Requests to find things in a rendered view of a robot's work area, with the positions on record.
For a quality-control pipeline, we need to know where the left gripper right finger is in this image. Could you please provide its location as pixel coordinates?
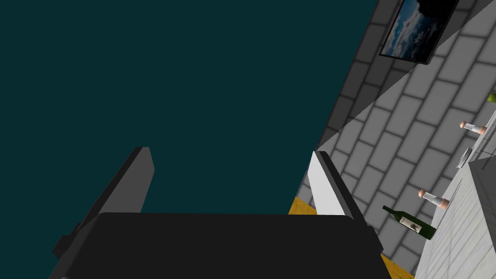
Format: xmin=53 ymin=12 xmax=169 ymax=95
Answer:
xmin=307 ymin=151 xmax=368 ymax=225

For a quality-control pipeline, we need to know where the white plate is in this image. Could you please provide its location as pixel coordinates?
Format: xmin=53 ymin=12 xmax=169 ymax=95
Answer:
xmin=456 ymin=147 xmax=473 ymax=170

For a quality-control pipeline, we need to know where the dark teal cupboard door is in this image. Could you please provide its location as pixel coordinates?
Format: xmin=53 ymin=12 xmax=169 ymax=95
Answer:
xmin=0 ymin=0 xmax=380 ymax=279

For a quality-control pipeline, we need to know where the framed sky picture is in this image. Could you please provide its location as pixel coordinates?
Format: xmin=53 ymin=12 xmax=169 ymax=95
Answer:
xmin=379 ymin=0 xmax=460 ymax=65

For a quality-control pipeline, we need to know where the green wine bottle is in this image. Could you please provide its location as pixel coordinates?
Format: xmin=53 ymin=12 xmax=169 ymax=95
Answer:
xmin=382 ymin=205 xmax=437 ymax=241

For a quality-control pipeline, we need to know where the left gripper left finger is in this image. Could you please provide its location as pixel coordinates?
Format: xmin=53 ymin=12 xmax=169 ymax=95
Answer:
xmin=77 ymin=146 xmax=155 ymax=233

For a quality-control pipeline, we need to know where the white shaker with wooden ends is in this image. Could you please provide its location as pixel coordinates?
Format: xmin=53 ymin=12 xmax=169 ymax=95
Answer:
xmin=459 ymin=121 xmax=488 ymax=136
xmin=418 ymin=189 xmax=450 ymax=209

